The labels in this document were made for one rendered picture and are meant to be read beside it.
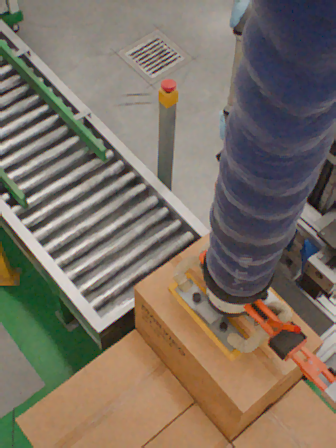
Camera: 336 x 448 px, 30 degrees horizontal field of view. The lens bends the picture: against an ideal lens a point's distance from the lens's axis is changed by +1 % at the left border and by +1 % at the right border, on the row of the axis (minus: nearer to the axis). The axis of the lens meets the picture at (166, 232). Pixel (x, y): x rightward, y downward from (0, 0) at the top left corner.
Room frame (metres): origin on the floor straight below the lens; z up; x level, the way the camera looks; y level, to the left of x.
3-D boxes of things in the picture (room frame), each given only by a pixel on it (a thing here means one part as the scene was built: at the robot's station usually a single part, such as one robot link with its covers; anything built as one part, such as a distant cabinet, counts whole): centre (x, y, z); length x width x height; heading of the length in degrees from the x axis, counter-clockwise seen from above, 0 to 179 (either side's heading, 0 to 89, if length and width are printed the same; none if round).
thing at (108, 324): (1.19, 0.01, 0.58); 0.70 x 0.03 x 0.06; 132
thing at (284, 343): (0.73, -0.40, 1.18); 0.10 x 0.08 x 0.06; 132
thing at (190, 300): (0.85, -0.16, 1.08); 0.34 x 0.10 x 0.05; 42
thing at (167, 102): (1.95, 0.02, 0.50); 0.07 x 0.07 x 1.00; 42
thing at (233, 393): (0.92, -0.23, 0.74); 0.60 x 0.40 x 0.40; 42
